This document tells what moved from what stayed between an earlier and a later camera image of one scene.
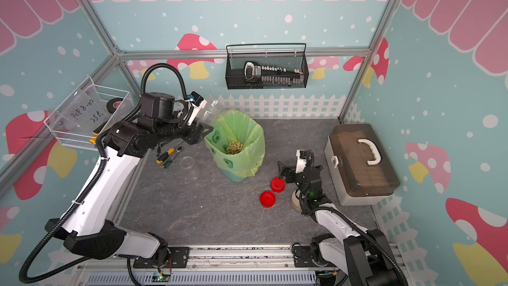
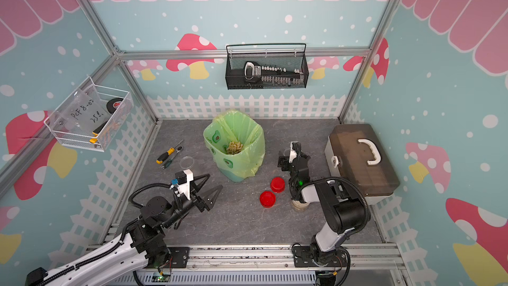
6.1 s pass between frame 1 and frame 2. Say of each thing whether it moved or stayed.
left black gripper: moved
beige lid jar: stayed
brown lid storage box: stayed
